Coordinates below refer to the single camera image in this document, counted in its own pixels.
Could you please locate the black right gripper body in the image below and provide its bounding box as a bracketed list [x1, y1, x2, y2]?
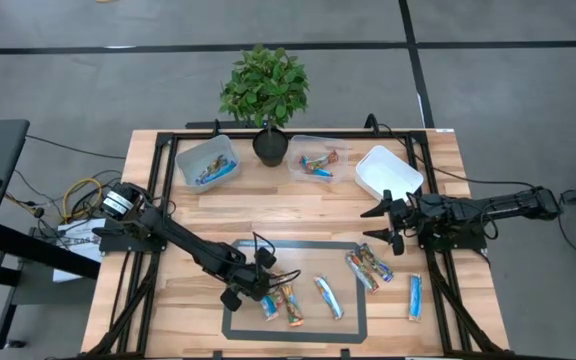
[381, 188, 423, 257]

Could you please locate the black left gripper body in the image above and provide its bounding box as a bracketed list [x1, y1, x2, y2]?
[220, 248, 277, 311]

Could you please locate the blue snack bar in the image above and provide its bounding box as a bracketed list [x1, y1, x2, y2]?
[259, 293, 282, 323]

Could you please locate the granola bar blue wrapper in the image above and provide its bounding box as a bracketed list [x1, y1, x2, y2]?
[407, 272, 424, 322]
[357, 242, 396, 284]
[313, 275, 345, 321]

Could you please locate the white plastic bin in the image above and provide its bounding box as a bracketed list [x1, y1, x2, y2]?
[354, 144, 425, 202]

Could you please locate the beige mat black border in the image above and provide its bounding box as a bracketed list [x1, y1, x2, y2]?
[221, 238, 369, 345]

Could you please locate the clear plastic bin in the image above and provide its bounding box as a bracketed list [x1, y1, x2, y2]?
[286, 133, 350, 184]

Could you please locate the grey plastic bin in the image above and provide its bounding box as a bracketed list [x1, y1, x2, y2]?
[174, 133, 242, 194]

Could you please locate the green plant in black pot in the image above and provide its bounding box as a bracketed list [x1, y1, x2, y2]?
[218, 43, 310, 168]

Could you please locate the white labelled box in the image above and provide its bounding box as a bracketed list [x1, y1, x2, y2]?
[52, 217, 109, 284]

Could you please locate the black aluminium table frame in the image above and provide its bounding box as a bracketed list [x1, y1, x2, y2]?
[85, 113, 512, 360]

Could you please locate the yellow cable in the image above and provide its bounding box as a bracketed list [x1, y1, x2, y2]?
[61, 177, 105, 224]

